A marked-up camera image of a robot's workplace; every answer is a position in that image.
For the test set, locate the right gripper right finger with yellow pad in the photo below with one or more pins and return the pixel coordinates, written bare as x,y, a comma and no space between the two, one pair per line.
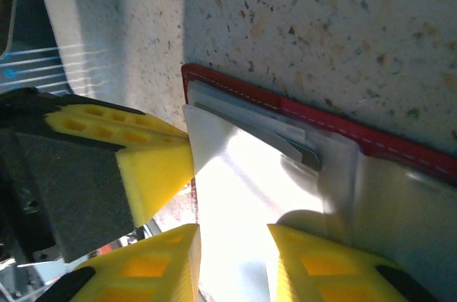
328,273

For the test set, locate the red card holder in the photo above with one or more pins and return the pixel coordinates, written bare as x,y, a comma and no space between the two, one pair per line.
321,116

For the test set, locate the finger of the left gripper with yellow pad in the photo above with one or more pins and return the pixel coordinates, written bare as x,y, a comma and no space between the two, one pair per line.
157,177
118,127

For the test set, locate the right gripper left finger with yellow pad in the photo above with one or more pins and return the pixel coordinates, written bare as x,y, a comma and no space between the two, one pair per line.
150,270

